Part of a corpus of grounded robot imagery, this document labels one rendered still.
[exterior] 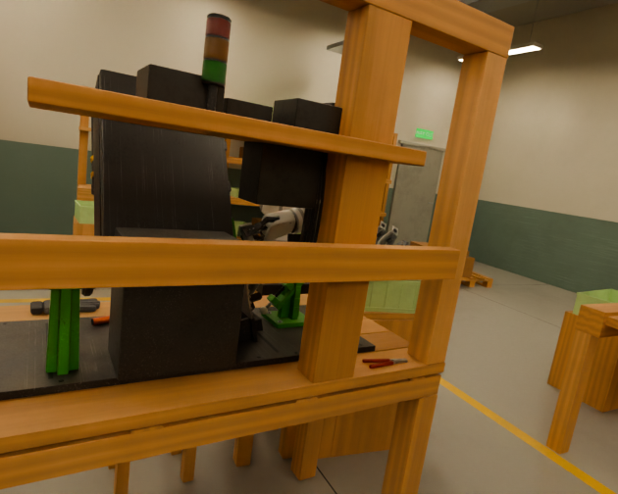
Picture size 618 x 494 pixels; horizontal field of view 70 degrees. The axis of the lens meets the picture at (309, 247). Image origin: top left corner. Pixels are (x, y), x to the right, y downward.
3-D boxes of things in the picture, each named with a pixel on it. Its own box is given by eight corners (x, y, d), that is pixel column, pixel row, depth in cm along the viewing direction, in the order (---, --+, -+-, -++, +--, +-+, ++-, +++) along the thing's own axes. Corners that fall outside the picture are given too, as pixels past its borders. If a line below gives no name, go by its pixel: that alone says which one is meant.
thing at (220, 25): (201, 38, 93) (203, 16, 92) (224, 44, 96) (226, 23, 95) (209, 34, 89) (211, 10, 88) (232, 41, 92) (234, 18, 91)
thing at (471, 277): (403, 266, 761) (408, 240, 753) (440, 268, 794) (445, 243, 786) (450, 286, 654) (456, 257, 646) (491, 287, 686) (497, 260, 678)
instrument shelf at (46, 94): (28, 107, 92) (28, 86, 92) (367, 161, 140) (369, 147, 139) (26, 101, 71) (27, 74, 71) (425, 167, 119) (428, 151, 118)
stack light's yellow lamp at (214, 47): (199, 61, 94) (201, 38, 93) (222, 67, 97) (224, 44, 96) (207, 58, 90) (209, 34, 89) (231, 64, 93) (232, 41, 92)
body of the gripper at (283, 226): (284, 221, 151) (255, 229, 146) (292, 203, 143) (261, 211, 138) (294, 238, 149) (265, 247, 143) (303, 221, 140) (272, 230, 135)
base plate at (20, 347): (-17, 328, 127) (-17, 321, 126) (310, 309, 185) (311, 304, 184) (-36, 405, 92) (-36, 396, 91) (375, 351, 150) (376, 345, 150)
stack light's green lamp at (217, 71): (197, 82, 95) (199, 61, 94) (220, 87, 98) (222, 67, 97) (205, 80, 91) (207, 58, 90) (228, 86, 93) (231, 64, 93)
